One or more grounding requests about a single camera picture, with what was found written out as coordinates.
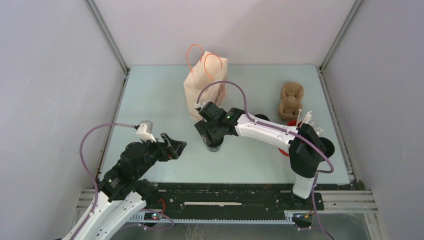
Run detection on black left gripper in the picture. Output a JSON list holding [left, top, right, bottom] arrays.
[[135, 131, 187, 178]]

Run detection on black coffee cup lid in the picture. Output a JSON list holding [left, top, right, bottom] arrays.
[[206, 138, 224, 148]]

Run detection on brown pulp cup carrier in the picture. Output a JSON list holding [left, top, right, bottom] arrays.
[[277, 81, 304, 121]]

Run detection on dark takeout coffee cup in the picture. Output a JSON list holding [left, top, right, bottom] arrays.
[[207, 144, 221, 153]]

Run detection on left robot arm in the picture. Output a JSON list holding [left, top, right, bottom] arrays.
[[64, 133, 187, 240]]

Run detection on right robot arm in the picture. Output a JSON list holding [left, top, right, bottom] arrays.
[[194, 100, 335, 209]]

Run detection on red straw holder cup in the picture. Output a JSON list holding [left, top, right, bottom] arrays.
[[278, 120, 299, 158]]

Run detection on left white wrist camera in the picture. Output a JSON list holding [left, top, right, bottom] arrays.
[[136, 120, 157, 143]]

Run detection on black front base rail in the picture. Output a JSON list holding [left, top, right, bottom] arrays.
[[96, 181, 332, 222]]

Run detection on paper bag orange handles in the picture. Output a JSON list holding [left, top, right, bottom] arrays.
[[183, 44, 228, 121]]

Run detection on aluminium frame rail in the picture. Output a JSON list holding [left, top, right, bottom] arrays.
[[82, 0, 131, 75]]

